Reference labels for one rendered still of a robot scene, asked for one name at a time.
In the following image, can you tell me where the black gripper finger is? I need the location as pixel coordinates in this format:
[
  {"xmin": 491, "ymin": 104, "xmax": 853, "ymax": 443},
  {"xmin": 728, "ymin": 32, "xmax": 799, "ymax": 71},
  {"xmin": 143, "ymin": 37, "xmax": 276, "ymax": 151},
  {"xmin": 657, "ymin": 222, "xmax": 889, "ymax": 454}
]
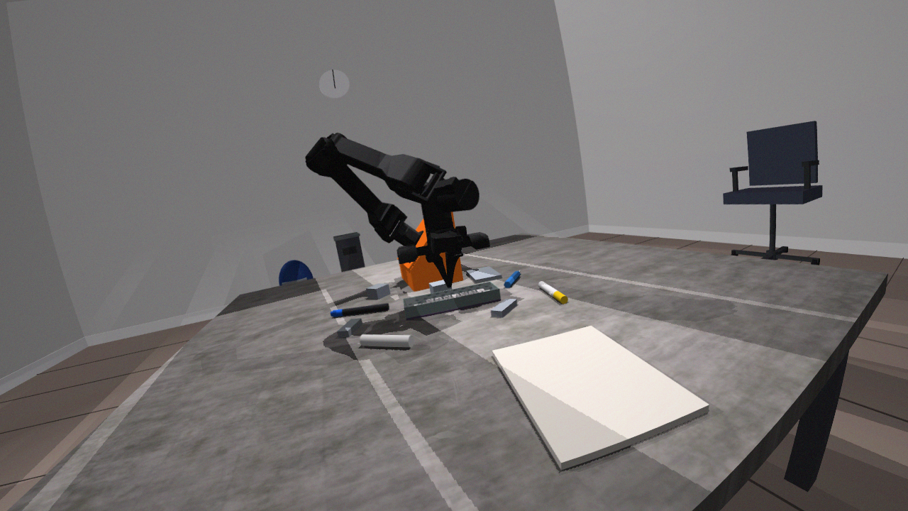
[
  {"xmin": 426, "ymin": 256, "xmax": 450, "ymax": 288},
  {"xmin": 445, "ymin": 252, "xmax": 463, "ymax": 287}
]

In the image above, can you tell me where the keyboard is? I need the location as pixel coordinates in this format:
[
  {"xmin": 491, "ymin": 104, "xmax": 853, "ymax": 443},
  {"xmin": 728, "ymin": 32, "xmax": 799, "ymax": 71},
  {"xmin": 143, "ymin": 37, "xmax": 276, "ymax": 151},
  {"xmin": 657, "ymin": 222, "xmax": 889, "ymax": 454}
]
[{"xmin": 403, "ymin": 281, "xmax": 501, "ymax": 320}]

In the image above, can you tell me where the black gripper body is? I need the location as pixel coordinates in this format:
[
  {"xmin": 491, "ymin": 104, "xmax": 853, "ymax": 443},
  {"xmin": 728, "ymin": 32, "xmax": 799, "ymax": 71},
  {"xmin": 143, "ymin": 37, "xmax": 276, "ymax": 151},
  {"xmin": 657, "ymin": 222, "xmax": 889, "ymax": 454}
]
[{"xmin": 397, "ymin": 212, "xmax": 490, "ymax": 264}]

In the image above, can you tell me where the white and yellow cylinder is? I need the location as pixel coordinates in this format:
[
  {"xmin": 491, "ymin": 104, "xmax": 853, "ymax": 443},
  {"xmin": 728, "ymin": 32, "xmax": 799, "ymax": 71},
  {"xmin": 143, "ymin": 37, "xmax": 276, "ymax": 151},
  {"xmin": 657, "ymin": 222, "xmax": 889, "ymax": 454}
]
[{"xmin": 538, "ymin": 281, "xmax": 568, "ymax": 304}]

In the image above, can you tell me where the black cylinder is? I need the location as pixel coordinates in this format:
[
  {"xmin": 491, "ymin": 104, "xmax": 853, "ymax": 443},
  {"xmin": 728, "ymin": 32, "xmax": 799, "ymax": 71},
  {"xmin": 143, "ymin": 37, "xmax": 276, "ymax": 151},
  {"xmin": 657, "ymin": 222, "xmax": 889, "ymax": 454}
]
[{"xmin": 331, "ymin": 303, "xmax": 389, "ymax": 317}]

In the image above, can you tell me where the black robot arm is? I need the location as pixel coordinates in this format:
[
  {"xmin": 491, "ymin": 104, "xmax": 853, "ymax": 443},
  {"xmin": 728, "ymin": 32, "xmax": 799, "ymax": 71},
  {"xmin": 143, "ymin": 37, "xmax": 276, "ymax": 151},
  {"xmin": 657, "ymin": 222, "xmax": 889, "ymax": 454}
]
[{"xmin": 305, "ymin": 133, "xmax": 480, "ymax": 254}]

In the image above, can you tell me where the blue stylus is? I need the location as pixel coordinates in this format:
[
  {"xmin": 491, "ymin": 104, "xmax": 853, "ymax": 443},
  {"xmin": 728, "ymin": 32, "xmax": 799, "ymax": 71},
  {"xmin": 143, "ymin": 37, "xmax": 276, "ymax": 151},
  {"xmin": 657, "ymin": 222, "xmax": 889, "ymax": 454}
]
[{"xmin": 504, "ymin": 271, "xmax": 521, "ymax": 288}]

